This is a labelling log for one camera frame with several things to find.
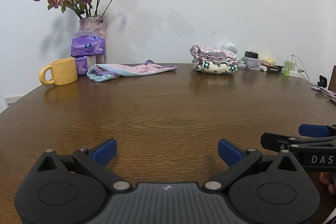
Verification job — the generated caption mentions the pink blue mesh vest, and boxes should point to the pink blue mesh vest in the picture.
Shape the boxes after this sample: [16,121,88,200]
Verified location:
[87,60,177,83]

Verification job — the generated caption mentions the folded green flower garment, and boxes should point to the folded green flower garment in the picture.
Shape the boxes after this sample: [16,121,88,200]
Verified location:
[191,60,238,75]

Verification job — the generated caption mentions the purple textured vase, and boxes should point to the purple textured vase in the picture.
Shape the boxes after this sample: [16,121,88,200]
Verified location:
[79,16,106,64]

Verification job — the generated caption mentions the person's right hand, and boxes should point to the person's right hand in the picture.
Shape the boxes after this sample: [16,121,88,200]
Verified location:
[319,172,335,195]

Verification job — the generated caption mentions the folded pink floral garment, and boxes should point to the folded pink floral garment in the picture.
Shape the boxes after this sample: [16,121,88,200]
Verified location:
[189,45,241,65]

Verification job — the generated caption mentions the wooden chair back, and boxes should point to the wooden chair back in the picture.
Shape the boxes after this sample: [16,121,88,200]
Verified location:
[328,65,336,93]

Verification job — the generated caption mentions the white small tube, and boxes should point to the white small tube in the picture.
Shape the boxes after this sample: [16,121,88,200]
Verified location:
[260,65,268,72]

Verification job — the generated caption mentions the black red gift box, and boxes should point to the black red gift box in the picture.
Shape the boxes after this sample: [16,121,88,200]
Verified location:
[266,65,283,73]

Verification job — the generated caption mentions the yellow ceramic mug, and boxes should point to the yellow ceramic mug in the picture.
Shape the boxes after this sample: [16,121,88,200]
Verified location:
[39,57,77,86]

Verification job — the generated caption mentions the black charger on tin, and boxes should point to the black charger on tin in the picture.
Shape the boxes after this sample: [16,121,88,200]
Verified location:
[244,51,259,59]

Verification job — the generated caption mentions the green spray bottle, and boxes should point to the green spray bottle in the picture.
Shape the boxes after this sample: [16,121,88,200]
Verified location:
[283,55,291,77]

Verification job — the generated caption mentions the purple tissue pack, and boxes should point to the purple tissue pack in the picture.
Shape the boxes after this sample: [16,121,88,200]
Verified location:
[71,31,105,57]
[75,56,96,76]

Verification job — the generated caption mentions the lower purple tissue pack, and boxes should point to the lower purple tissue pack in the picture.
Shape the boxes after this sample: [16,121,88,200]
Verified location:
[75,56,96,76]

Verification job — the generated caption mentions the white power strip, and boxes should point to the white power strip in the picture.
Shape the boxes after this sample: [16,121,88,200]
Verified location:
[288,71,309,80]

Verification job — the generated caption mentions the yellow sticky note stack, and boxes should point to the yellow sticky note stack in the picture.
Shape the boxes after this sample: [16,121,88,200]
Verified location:
[261,58,275,66]

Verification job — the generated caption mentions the white astronaut speaker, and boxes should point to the white astronaut speaker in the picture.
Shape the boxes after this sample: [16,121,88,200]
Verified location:
[223,42,238,54]

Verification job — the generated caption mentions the black phone holder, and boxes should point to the black phone holder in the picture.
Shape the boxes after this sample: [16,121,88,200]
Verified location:
[317,75,327,89]

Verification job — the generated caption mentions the upper purple tissue pack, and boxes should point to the upper purple tissue pack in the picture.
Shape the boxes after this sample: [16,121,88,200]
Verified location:
[71,31,105,57]

